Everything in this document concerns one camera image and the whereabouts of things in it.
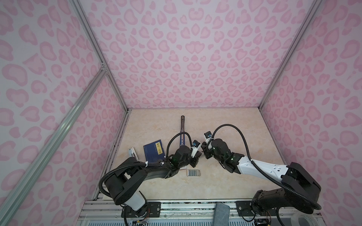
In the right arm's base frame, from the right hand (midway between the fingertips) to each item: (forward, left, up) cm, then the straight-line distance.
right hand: (203, 143), depth 84 cm
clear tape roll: (-35, -51, -9) cm, 63 cm away
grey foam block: (-34, -8, -9) cm, 36 cm away
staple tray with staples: (-13, +6, -12) cm, 19 cm away
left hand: (-4, +1, -3) cm, 5 cm away
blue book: (0, +32, -12) cm, 34 cm away
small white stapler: (-2, +46, -10) cm, 47 cm away
